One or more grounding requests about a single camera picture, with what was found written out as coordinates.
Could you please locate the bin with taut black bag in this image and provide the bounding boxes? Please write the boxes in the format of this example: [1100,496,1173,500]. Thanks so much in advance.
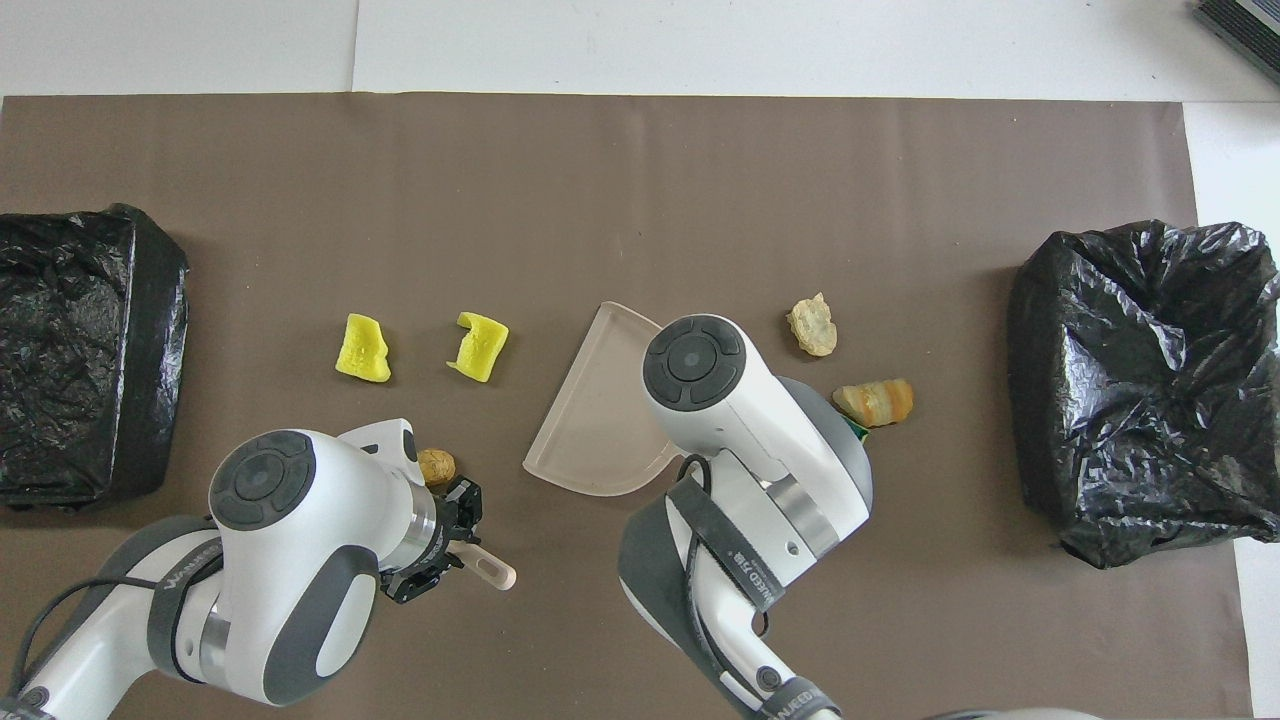
[0,204,190,511]

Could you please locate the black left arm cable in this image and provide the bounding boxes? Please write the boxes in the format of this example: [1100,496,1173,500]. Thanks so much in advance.
[0,560,226,706]

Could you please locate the dark ridged device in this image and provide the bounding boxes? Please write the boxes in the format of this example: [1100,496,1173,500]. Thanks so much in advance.
[1192,0,1280,86]

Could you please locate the bin with crumpled black bag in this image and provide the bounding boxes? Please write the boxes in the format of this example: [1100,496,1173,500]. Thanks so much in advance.
[1007,220,1280,570]

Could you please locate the pale pink plastic dustpan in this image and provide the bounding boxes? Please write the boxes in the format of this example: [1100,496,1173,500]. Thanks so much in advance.
[522,301,691,498]

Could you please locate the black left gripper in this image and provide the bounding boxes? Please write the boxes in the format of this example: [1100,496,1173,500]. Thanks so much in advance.
[383,478,485,604]

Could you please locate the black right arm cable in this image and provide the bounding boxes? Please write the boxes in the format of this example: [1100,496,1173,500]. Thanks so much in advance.
[676,453,773,691]

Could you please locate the brown paper table mat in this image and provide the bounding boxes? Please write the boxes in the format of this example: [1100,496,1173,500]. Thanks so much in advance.
[0,93,1254,720]

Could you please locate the orange striped sponge piece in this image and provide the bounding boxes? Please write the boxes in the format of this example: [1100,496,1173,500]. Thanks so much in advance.
[832,378,915,428]

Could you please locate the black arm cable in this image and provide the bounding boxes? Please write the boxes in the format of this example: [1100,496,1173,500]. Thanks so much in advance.
[0,560,226,706]
[676,453,773,691]

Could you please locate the pale beige sponge chunk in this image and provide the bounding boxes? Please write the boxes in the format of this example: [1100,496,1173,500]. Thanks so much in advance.
[786,292,839,358]

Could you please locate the beige hand brush black bristles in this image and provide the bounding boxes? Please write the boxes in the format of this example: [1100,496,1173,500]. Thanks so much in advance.
[455,545,518,591]

